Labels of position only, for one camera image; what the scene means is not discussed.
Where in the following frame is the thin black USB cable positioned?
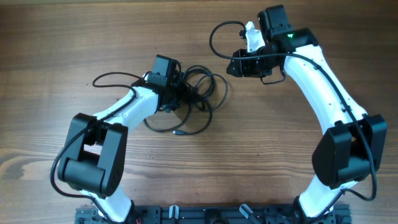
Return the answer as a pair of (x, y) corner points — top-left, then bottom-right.
(142, 73), (229, 136)

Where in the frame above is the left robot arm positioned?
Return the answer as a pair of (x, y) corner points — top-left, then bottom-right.
(50, 55), (181, 223)

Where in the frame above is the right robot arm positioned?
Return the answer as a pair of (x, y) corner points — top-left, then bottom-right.
(226, 5), (387, 223)

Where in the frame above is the left camera cable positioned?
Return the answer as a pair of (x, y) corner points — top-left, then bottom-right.
(49, 72), (144, 223)

